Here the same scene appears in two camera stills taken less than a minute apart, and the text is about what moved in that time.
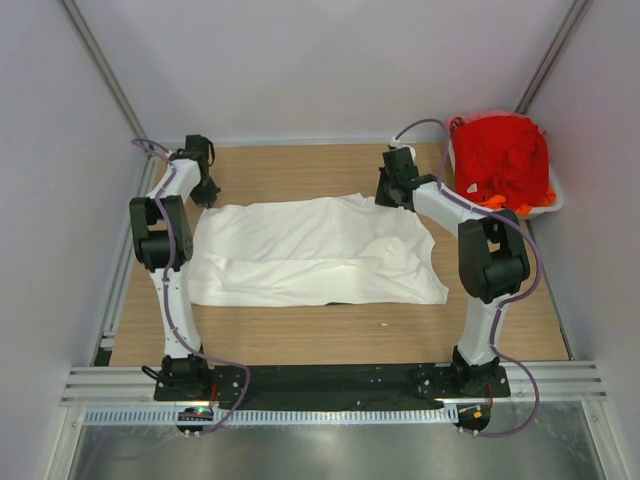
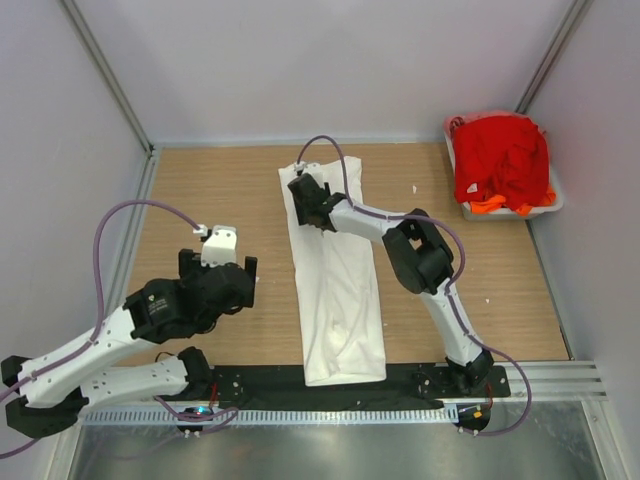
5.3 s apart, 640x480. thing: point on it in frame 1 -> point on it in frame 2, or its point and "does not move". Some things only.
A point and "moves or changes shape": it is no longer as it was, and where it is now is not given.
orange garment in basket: x=498 y=201 does not move
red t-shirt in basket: x=500 y=157 does not move
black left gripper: x=208 y=199 -> x=191 y=267
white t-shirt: x=309 y=251 moves or changes shape
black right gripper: x=380 y=197 -> x=303 y=219
